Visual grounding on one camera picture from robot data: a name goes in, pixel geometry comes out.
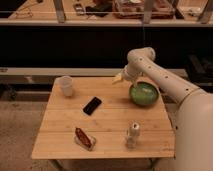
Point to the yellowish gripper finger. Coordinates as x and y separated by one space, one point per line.
118 78

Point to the white salt shaker bottle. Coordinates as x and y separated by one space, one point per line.
132 135

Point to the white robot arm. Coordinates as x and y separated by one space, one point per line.
194 134

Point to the green bowl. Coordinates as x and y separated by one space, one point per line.
143 94

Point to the tray with items on shelf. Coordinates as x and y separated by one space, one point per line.
162 9

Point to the black eraser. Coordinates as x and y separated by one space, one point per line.
92 105

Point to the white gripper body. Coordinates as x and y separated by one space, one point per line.
129 73

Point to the black device on shelf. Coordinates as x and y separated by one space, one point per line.
79 9

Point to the wooden table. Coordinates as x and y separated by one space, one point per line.
108 124

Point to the white ceramic cup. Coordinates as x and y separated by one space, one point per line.
65 83

